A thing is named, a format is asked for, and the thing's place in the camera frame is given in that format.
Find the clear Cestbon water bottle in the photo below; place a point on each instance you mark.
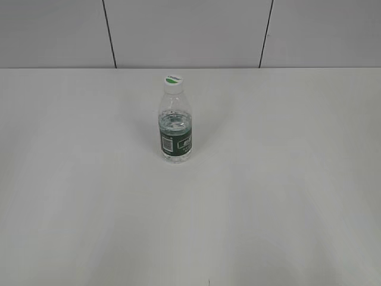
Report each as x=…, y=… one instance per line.
x=175, y=125

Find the white green bottle cap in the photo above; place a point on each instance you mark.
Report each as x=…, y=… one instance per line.
x=173, y=84

